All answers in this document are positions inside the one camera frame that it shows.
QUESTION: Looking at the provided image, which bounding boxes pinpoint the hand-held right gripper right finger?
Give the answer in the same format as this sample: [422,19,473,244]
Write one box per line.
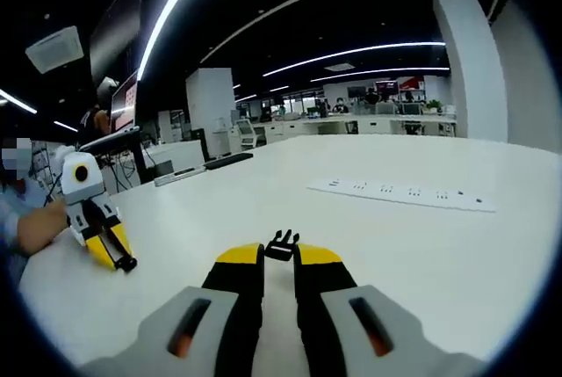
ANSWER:
[292,243,484,377]

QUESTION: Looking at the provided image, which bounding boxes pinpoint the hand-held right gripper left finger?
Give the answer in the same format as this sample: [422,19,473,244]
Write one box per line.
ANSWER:
[81,242,266,377]

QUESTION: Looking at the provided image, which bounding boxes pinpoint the black plastic buckle strap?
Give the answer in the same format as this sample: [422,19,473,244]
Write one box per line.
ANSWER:
[264,229,301,263]

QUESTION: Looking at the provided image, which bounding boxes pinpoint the standing desk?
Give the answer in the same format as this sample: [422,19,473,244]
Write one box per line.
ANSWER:
[78,126,148,185]

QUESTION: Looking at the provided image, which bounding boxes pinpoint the white flat box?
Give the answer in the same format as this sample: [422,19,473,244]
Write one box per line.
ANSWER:
[153,167,205,188]

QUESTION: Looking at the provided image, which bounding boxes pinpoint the black flat device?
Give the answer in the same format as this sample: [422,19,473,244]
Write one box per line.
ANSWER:
[204,152,255,170]

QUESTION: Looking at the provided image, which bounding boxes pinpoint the ceiling air conditioner unit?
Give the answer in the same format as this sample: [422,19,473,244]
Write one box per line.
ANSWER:
[25,25,84,74]

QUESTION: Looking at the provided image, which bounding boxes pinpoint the white power strip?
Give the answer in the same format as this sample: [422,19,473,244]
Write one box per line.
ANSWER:
[306,178,496,214]

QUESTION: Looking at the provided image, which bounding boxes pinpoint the square white column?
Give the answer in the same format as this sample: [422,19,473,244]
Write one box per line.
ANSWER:
[185,68,236,158]

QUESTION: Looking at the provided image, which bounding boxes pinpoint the white kiosk machine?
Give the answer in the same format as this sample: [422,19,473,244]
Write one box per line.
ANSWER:
[234,117,267,149]

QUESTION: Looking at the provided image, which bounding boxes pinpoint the hanging black monitor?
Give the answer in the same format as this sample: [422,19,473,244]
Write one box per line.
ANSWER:
[90,0,144,88]

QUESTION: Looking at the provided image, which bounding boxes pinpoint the long ceiling light strip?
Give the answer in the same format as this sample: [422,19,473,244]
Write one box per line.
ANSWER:
[136,0,229,82]

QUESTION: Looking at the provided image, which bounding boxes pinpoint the white office desk row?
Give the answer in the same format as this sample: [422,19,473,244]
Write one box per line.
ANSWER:
[258,112,458,136]

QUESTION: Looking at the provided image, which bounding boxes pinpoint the thin ceiling light strip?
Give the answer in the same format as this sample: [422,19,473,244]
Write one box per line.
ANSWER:
[262,41,447,77]
[322,67,451,83]

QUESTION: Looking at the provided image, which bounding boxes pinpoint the tall white column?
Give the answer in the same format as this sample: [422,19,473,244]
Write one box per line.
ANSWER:
[432,0,508,143]

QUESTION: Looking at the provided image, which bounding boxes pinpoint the red wall screen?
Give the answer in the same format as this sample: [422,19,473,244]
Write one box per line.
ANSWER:
[375,77,425,92]

